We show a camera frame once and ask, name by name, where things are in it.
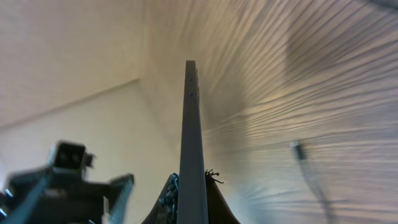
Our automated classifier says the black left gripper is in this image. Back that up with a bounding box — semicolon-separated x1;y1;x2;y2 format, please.
1;168;134;224

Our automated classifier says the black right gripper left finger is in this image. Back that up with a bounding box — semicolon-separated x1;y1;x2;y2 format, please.
142;173;179;224

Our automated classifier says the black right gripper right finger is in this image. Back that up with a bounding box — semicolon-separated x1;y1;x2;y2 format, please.
205;170;240;224

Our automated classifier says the blue smartphone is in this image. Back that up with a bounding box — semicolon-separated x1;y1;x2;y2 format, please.
177;60;208;224

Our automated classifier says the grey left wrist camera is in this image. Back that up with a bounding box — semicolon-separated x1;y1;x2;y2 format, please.
47;141;95;175

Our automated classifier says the black charger cable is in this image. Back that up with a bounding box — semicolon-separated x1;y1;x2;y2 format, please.
289;140;338;224

